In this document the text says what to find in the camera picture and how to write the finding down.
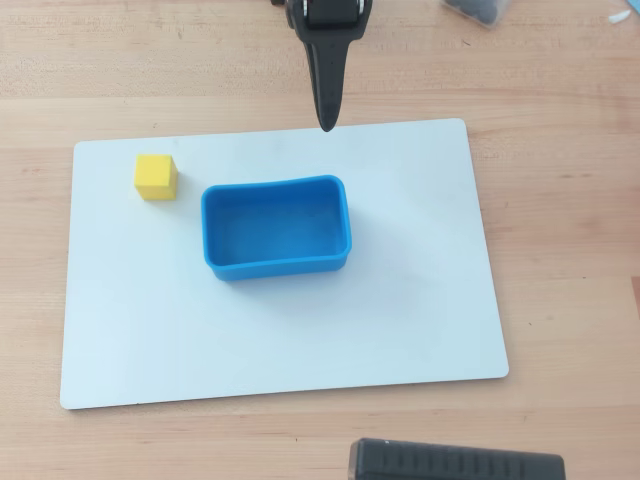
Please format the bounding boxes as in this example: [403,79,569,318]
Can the black gripper body with motor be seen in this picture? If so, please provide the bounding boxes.
[283,0,374,50]

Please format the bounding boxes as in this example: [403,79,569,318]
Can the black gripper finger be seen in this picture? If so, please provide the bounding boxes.
[301,46,329,133]
[322,43,351,133]

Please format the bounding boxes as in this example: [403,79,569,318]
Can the yellow cube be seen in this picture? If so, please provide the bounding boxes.
[133,153,181,202]

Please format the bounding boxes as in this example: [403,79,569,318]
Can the white rectangular board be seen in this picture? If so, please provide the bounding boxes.
[59,117,510,411]

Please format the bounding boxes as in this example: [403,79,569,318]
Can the clear container with black parts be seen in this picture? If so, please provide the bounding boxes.
[440,0,511,30]

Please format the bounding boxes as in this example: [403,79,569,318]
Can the blue block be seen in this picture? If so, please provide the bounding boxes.
[200,173,353,283]

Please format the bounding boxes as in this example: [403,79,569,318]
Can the black ribbed device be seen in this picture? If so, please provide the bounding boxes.
[348,437,567,480]

